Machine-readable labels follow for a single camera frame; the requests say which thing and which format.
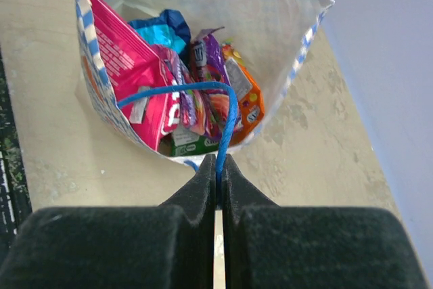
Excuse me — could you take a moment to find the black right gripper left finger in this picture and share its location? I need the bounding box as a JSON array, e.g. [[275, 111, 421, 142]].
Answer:
[[1, 154, 216, 288]]

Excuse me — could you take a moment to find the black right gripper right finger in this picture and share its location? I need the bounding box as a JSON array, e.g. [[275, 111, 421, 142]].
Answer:
[[221, 156, 428, 288]]

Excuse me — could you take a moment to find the purple candy packet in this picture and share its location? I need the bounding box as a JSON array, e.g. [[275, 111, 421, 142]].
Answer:
[[170, 27, 237, 140]]

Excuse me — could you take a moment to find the blue checkered paper bag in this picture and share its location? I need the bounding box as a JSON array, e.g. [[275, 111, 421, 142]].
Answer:
[[76, 0, 334, 153]]

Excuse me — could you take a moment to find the green snack packet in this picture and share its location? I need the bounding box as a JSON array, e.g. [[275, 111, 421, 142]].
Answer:
[[166, 125, 223, 157]]

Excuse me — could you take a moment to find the orange snack packet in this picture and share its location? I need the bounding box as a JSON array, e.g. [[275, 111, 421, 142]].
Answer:
[[221, 43, 265, 146]]

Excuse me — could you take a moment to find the pink snack packet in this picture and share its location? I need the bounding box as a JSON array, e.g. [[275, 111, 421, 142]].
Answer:
[[90, 0, 181, 151]]

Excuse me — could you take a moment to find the blue snack wrapper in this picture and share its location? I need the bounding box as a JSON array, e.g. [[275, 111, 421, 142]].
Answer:
[[128, 9, 191, 65]]

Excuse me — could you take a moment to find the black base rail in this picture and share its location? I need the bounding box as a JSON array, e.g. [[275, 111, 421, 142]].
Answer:
[[1, 64, 32, 261]]

